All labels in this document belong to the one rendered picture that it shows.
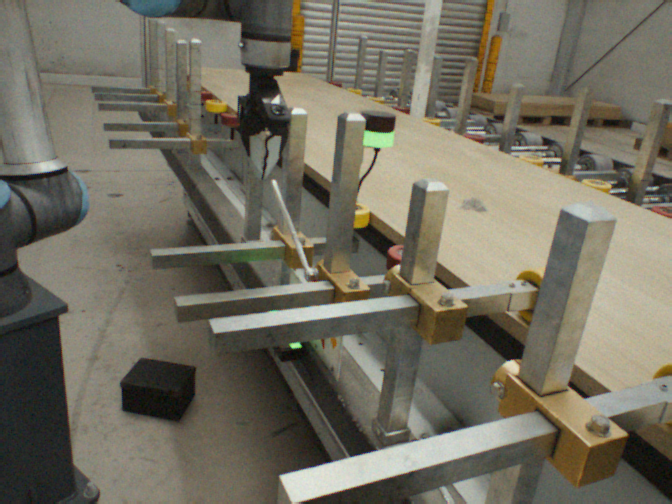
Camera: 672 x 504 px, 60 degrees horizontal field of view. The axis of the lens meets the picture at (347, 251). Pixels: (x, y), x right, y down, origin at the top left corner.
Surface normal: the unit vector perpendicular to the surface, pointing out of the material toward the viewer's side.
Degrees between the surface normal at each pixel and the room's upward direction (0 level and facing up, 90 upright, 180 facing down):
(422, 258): 90
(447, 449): 0
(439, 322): 90
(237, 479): 0
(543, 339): 90
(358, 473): 0
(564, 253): 90
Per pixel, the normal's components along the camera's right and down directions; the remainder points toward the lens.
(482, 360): -0.90, 0.07
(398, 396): 0.42, 0.39
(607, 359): 0.11, -0.92
